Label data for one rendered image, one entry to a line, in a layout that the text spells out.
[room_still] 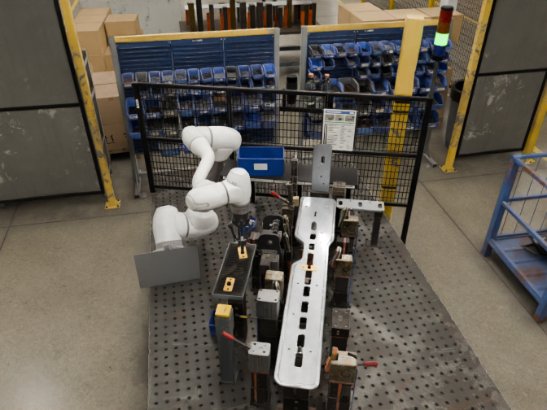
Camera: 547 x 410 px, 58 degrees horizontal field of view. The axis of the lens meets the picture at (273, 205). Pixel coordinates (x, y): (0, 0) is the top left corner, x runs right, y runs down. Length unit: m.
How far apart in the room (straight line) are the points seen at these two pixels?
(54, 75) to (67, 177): 0.98
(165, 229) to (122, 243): 1.61
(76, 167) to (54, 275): 1.05
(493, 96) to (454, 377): 3.46
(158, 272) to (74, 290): 1.37
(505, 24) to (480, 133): 1.11
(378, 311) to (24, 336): 2.46
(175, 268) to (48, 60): 2.22
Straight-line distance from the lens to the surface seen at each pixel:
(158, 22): 9.24
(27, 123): 4.71
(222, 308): 2.17
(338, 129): 3.26
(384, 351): 2.66
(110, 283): 4.15
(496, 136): 5.78
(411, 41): 3.11
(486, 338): 3.86
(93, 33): 6.72
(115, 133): 5.62
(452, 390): 2.60
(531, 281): 4.19
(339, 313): 2.34
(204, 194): 2.10
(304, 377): 2.14
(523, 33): 5.38
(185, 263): 2.90
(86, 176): 4.89
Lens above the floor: 2.73
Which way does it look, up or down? 35 degrees down
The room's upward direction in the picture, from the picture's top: straight up
